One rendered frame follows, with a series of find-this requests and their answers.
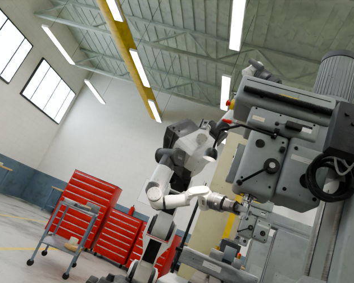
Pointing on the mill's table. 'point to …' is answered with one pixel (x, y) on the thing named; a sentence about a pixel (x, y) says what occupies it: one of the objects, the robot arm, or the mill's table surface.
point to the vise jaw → (216, 254)
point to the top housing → (250, 99)
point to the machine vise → (217, 267)
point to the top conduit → (289, 100)
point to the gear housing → (255, 113)
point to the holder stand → (228, 246)
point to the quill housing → (259, 182)
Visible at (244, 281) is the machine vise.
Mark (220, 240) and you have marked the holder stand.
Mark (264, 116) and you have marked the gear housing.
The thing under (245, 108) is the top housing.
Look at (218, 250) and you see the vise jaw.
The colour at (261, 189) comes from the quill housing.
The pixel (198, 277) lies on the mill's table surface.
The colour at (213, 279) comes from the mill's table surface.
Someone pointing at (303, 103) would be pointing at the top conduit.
